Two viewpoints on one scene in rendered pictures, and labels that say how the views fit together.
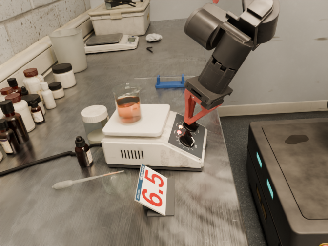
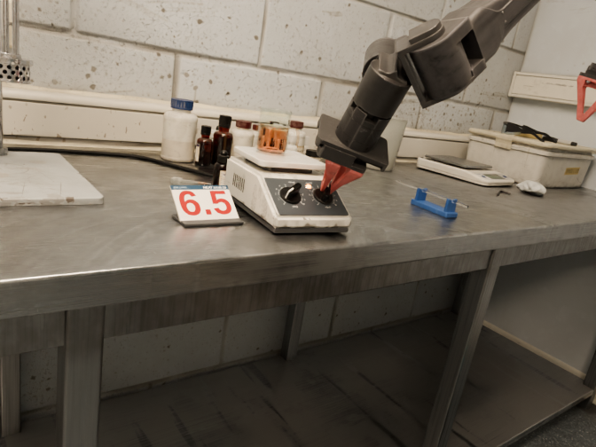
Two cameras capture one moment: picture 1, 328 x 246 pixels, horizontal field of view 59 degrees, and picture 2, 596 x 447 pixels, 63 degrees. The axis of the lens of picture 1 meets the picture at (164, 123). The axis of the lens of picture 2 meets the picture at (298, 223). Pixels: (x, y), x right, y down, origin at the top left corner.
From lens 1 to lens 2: 56 cm
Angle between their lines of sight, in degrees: 43
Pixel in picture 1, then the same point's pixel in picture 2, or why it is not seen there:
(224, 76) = (352, 117)
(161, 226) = (163, 223)
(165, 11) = not seen: outside the picture
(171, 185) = (230, 220)
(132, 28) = (519, 170)
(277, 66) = not seen: outside the picture
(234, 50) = (366, 80)
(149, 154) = (247, 187)
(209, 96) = (323, 136)
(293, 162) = not seen: outside the picture
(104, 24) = (482, 151)
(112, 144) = (231, 162)
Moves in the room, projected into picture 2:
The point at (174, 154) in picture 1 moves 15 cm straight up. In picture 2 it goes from (261, 194) to (276, 87)
